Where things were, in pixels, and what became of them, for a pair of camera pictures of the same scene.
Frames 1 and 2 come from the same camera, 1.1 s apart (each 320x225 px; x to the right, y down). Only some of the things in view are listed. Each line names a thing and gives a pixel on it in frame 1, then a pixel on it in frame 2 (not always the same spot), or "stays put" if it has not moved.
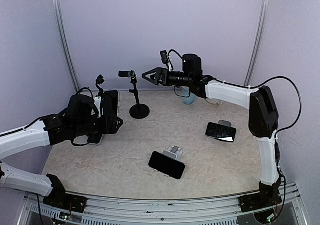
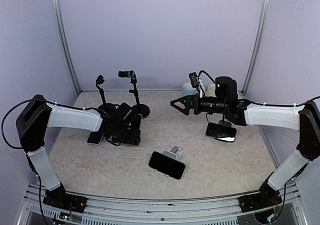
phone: [95, 140] stays put
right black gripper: [159, 71] -> [189, 104]
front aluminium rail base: [106, 210] stays put
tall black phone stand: [139, 111] stays put
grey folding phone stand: [173, 151] stays put
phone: [111, 104] -> [138, 121]
